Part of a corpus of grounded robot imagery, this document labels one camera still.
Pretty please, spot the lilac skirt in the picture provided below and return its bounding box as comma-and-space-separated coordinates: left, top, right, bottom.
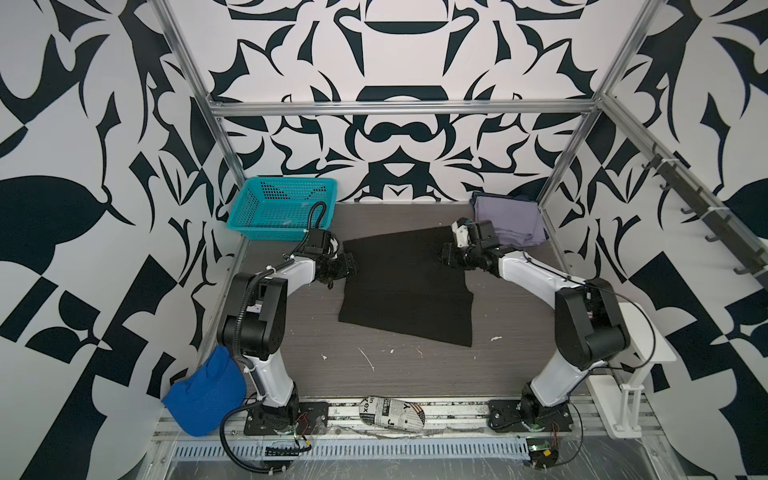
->
470, 198, 548, 249

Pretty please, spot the black garment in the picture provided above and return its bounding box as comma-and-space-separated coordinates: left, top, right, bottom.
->
338, 226, 473, 347

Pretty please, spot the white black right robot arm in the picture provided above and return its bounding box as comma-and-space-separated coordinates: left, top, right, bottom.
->
441, 218, 660, 432

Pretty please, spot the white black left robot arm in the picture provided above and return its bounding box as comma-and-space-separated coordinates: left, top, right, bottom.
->
216, 201, 357, 429

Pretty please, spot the teal plastic basket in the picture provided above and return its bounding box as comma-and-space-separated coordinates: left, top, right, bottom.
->
227, 177, 337, 242

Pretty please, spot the newspaper print shoe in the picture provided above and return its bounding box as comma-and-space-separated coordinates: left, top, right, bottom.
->
358, 396, 426, 432

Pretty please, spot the blue cap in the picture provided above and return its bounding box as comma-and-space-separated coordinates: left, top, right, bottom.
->
162, 346, 247, 437

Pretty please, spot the white stand rack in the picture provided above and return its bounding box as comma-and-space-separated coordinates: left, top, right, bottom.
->
586, 302, 677, 440

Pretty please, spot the green circuit board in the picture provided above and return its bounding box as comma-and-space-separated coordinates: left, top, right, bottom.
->
526, 438, 559, 470

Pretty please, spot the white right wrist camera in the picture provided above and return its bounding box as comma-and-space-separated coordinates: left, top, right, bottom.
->
451, 217, 472, 249

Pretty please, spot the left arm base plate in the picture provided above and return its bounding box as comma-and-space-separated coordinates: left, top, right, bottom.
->
243, 401, 330, 436

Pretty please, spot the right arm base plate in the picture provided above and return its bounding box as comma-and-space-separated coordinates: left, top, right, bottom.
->
487, 396, 573, 433

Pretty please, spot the white cable duct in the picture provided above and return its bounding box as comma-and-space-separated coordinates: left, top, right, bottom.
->
170, 436, 532, 462

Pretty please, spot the aluminium cage frame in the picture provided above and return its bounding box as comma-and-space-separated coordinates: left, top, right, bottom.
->
148, 0, 768, 211

